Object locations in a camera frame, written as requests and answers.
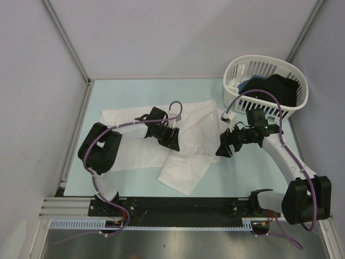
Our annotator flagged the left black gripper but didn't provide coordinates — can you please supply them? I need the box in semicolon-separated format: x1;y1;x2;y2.
154;124;180;152

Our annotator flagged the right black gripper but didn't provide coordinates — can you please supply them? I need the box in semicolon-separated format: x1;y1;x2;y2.
215;121;256;158

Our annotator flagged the white long sleeve shirt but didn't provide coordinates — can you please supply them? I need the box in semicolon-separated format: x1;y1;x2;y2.
111;100;222;195

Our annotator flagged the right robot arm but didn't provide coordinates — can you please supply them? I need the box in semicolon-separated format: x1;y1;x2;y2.
216;108;332;224

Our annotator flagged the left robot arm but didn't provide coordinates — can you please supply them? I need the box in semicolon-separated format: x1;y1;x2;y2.
78;107;183;216

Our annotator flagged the blue shirt in basket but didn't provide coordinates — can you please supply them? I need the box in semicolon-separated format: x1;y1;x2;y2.
237;75;267;94

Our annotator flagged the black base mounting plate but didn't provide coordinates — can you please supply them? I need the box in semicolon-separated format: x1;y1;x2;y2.
88;196;280;227

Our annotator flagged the white plastic laundry basket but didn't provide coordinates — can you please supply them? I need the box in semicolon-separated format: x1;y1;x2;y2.
223;55;309;121

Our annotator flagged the black shirt in basket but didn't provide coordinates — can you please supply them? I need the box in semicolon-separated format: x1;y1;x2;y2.
242;74;299;107

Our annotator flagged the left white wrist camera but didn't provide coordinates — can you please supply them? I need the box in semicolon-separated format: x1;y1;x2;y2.
167;111;181;128

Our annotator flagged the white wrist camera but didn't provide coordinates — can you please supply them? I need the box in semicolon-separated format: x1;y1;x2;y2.
167;111;181;128
220;112;238;132

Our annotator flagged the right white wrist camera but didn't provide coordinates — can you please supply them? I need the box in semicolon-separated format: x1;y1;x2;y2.
220;112;238;132

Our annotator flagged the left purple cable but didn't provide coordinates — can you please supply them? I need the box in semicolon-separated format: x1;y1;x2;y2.
83;101;185;238

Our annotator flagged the purple cable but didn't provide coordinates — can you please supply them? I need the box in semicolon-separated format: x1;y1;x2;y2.
225;90;319;250
83;101;185;238

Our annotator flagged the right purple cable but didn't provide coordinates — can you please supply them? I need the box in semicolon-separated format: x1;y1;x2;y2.
225;90;319;250

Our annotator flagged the blue slotted cable duct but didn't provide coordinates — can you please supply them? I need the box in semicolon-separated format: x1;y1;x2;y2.
50;219;106;229

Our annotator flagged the aluminium frame rail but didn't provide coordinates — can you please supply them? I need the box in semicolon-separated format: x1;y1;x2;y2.
38;198;331;220

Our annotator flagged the right aluminium corner post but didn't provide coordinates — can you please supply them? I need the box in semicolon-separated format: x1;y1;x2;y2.
286;0;328;63

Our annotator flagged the aluminium corner post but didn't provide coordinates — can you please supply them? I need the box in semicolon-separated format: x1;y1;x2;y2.
286;0;328;63
40;0;92;84

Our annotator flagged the left aluminium corner post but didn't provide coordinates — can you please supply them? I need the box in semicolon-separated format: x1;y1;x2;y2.
40;0;92;84

